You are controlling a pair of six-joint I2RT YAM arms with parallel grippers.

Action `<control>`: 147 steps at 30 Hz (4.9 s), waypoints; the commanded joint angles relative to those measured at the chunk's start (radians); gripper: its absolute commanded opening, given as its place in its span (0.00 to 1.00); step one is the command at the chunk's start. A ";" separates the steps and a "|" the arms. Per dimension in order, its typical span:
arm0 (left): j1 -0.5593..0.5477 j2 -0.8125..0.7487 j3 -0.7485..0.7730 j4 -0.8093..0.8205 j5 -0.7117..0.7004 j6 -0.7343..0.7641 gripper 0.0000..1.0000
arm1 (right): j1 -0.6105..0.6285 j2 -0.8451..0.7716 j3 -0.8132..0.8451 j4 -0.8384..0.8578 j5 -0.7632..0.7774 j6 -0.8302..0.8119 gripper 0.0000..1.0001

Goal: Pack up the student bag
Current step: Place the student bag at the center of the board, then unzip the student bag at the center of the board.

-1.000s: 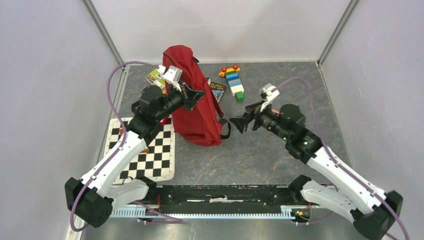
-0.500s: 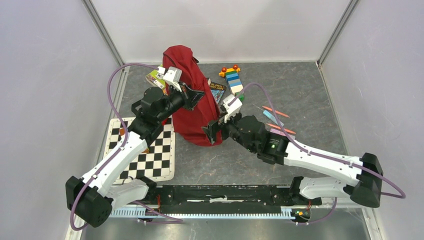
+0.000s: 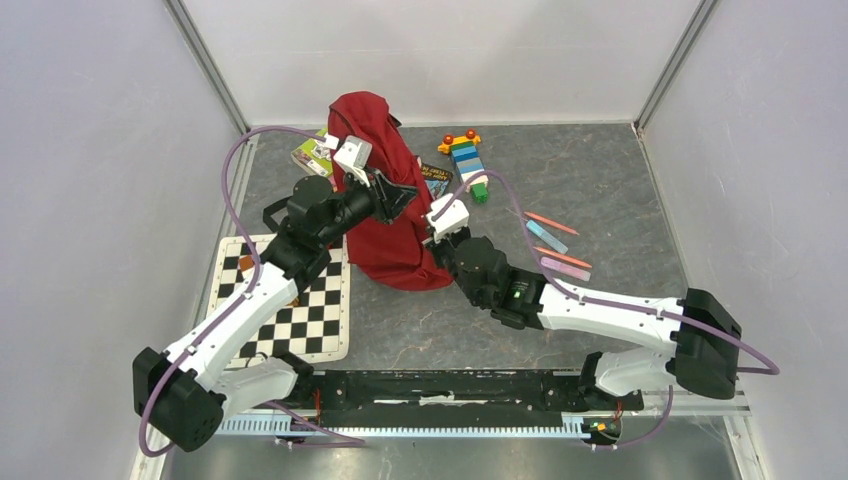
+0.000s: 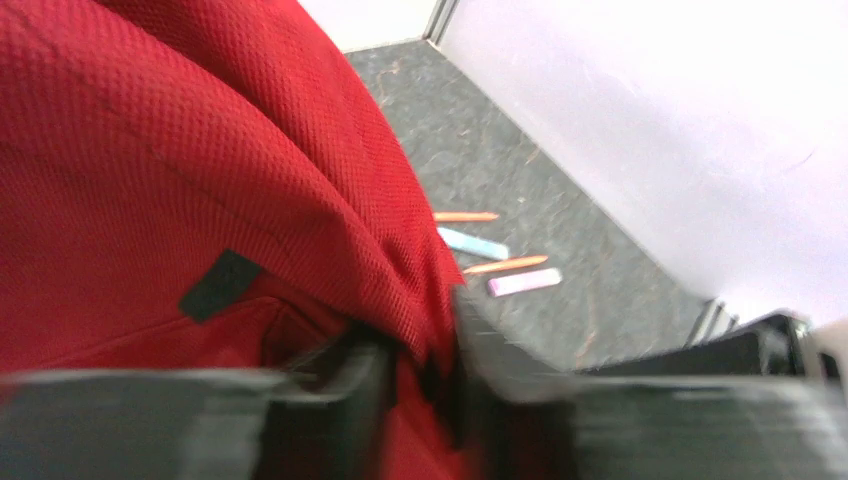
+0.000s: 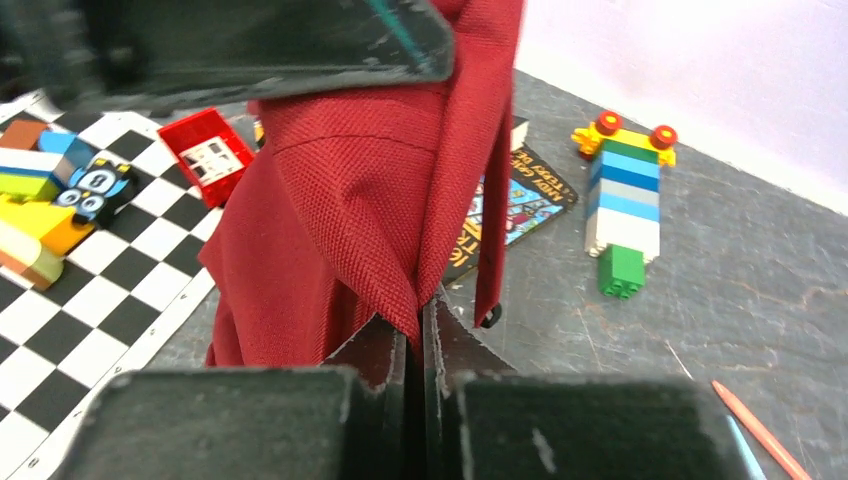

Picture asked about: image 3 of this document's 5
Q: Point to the colourful toy block train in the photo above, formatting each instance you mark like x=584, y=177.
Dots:
x=246, y=264

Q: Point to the aluminium toothed rail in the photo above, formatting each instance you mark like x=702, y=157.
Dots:
x=277, y=424

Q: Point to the black and white chessboard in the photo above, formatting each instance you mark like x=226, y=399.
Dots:
x=315, y=328

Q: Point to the colourful toy block tower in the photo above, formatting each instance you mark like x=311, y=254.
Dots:
x=464, y=154

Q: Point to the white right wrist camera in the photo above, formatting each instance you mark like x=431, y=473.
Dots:
x=455, y=218

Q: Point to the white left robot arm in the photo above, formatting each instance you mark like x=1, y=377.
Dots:
x=185, y=392

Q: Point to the blue treehouse comic book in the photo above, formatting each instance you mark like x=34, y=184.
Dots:
x=437, y=179

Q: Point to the pink chalk stick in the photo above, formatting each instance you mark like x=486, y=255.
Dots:
x=565, y=269

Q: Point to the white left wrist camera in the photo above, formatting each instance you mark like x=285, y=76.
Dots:
x=350, y=156

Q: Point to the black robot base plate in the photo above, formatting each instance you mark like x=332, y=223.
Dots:
x=450, y=398

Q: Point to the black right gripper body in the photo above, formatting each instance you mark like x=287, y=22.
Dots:
x=444, y=249

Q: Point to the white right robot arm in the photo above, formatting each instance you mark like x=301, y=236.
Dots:
x=690, y=342

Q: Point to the green paperback book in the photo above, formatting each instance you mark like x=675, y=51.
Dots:
x=313, y=157

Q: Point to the red student backpack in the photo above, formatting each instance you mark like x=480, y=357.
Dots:
x=320, y=211

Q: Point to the light blue chalk stick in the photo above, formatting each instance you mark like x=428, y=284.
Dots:
x=542, y=234

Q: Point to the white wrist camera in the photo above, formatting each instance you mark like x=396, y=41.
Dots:
x=455, y=218
x=350, y=156

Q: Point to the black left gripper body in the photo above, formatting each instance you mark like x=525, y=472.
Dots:
x=372, y=199

